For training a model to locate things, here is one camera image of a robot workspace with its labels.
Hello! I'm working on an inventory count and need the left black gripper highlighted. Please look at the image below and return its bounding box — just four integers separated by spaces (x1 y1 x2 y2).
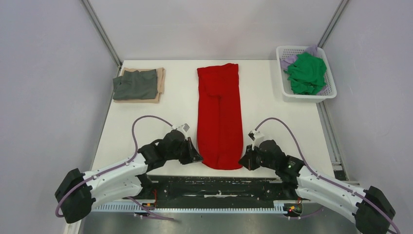
166 136 204 165

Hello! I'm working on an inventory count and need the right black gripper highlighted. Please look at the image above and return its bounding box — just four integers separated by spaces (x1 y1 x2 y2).
238 143 277 171

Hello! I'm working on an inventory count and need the red t shirt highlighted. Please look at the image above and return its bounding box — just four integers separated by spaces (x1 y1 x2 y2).
197 63 244 170

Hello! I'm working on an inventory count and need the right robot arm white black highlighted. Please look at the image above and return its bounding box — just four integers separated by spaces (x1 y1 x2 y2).
239 140 395 234

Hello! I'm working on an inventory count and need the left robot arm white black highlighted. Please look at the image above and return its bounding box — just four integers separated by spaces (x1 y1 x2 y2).
55 130 203 224

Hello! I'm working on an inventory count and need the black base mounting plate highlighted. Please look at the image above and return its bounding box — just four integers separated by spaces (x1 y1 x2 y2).
134 175 298 208

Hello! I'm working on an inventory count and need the folded beige t shirt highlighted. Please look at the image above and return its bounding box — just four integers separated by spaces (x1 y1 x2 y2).
113 67 166 103

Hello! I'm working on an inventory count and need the folded grey t shirt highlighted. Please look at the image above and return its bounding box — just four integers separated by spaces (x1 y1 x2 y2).
113 69 158 100

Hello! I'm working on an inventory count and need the green t shirt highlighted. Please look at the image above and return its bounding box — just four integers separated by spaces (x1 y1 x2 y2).
283 52 328 96

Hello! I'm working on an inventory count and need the lilac t shirt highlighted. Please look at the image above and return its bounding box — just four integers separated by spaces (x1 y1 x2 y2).
279 45 330 96

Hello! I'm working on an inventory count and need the white plastic basket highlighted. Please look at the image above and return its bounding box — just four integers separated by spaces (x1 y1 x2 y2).
276 45 337 103

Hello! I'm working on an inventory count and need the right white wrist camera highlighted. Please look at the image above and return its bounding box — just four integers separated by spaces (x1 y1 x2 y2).
248 130 264 149

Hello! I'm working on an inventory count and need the white slotted cable duct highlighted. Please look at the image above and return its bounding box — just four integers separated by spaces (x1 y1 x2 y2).
92 201 292 215

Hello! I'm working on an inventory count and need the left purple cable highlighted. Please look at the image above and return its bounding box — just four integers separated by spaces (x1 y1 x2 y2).
55 115 176 222

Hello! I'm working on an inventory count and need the purple cable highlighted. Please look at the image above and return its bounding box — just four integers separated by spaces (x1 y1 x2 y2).
253 117 401 234
55 115 176 222

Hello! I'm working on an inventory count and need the right aluminium table rail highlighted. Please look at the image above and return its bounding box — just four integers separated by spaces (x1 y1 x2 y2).
317 102 348 181

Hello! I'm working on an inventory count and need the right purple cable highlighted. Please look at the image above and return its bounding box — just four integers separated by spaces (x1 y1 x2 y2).
253 117 401 234

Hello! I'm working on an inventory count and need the right aluminium frame post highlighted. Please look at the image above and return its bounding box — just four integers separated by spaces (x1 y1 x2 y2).
318 0 350 48

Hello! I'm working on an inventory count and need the aluminium frame post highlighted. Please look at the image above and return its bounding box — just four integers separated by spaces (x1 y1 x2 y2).
80 0 122 69
318 0 350 48

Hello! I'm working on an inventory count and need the left aluminium frame post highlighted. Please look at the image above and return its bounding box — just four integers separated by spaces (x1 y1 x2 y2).
80 0 122 69

